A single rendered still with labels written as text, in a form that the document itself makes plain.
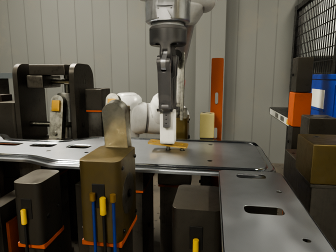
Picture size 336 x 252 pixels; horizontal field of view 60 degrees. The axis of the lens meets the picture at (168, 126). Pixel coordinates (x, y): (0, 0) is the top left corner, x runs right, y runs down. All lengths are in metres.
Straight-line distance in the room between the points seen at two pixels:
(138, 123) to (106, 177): 1.02
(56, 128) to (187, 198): 0.50
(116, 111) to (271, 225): 0.26
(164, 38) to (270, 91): 2.86
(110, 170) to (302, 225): 0.23
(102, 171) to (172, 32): 0.30
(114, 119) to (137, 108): 0.95
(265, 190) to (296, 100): 0.37
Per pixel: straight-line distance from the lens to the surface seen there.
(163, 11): 0.58
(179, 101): 0.75
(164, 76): 0.55
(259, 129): 3.41
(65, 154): 0.63
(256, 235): 0.32
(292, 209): 0.39
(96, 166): 0.40
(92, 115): 0.86
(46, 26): 3.78
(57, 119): 0.84
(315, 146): 0.46
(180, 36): 0.58
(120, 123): 0.45
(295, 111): 0.76
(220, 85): 0.75
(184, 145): 0.61
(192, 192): 0.46
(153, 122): 1.41
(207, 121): 0.71
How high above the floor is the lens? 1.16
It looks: 10 degrees down
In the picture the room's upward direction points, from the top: straight up
